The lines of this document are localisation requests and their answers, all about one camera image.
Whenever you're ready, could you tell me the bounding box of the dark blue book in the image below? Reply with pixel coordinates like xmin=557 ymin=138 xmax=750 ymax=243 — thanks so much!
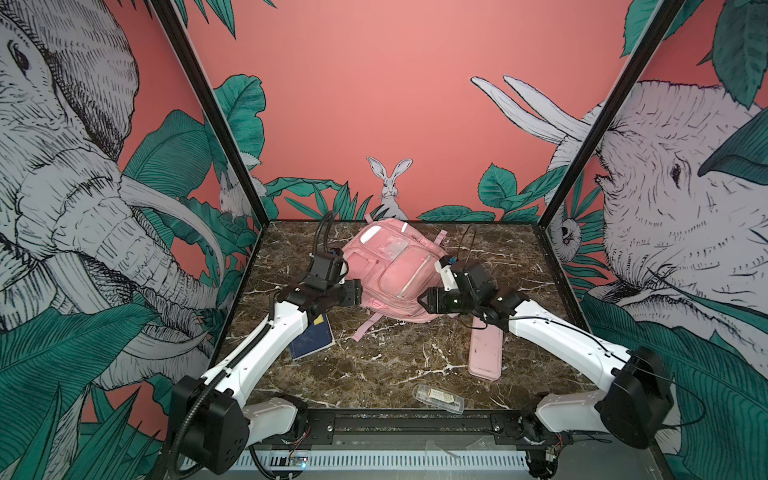
xmin=289 ymin=314 xmax=335 ymax=361

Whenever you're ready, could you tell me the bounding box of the pink student backpack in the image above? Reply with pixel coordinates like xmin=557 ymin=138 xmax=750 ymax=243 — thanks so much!
xmin=343 ymin=218 xmax=447 ymax=341

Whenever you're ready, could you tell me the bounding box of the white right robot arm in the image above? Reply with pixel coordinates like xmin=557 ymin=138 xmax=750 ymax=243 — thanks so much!
xmin=418 ymin=287 xmax=674 ymax=449

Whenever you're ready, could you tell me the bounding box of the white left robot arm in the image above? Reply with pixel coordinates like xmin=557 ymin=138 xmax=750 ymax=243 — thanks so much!
xmin=166 ymin=279 xmax=363 ymax=479

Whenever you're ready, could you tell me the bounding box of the pink pencil case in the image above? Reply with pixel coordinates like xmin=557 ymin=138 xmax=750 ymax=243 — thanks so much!
xmin=468 ymin=317 xmax=503 ymax=381

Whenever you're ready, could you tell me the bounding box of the clear plastic eraser box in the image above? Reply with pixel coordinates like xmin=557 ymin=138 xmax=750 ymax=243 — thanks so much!
xmin=413 ymin=384 xmax=465 ymax=415

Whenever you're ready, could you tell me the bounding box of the white ventilation grille strip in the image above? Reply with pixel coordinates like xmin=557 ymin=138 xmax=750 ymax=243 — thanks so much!
xmin=257 ymin=450 xmax=528 ymax=472

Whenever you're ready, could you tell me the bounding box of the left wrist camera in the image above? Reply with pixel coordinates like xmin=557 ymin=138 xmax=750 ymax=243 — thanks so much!
xmin=304 ymin=249 xmax=346 ymax=291

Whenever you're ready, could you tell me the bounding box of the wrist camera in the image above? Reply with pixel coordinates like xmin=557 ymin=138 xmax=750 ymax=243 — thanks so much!
xmin=304 ymin=249 xmax=346 ymax=291
xmin=439 ymin=260 xmax=497 ymax=298

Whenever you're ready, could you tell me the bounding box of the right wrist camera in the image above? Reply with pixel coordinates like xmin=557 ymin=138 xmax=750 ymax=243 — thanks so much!
xmin=439 ymin=260 xmax=497 ymax=298

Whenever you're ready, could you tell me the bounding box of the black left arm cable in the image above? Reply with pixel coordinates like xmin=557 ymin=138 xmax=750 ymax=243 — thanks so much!
xmin=311 ymin=211 xmax=337 ymax=256

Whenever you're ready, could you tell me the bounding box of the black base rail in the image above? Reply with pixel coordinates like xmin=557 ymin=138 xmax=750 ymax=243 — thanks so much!
xmin=303 ymin=409 xmax=574 ymax=449

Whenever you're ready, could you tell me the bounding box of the black frame post left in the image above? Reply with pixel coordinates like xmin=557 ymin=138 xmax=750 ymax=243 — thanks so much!
xmin=151 ymin=0 xmax=270 ymax=231

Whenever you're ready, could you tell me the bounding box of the black frame post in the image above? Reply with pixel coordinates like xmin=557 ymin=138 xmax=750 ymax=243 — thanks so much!
xmin=151 ymin=0 xmax=270 ymax=231
xmin=537 ymin=0 xmax=685 ymax=229

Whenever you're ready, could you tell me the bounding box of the black frame post right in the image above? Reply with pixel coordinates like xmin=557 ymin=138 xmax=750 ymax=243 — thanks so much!
xmin=537 ymin=0 xmax=685 ymax=229

